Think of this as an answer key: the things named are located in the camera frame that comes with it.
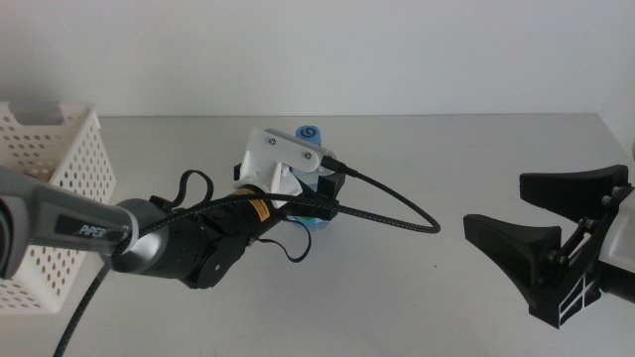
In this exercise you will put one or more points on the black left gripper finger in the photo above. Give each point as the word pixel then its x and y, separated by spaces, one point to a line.
pixel 312 209

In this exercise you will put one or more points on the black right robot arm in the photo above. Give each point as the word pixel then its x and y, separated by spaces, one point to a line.
pixel 620 282

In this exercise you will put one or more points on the white perforated plastic basket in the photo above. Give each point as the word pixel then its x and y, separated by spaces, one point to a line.
pixel 91 111

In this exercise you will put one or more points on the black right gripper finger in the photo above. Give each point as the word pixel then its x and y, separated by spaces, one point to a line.
pixel 516 243
pixel 570 191

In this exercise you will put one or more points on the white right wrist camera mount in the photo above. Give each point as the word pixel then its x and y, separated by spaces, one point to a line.
pixel 622 228

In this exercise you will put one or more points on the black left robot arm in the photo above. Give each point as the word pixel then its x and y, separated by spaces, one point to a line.
pixel 164 248

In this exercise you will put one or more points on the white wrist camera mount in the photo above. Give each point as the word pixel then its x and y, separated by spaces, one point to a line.
pixel 278 149
pixel 622 228

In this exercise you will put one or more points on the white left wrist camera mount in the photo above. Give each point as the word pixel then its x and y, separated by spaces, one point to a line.
pixel 278 149

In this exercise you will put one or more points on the clear water bottle blue cap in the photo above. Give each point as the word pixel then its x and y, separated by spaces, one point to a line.
pixel 308 133

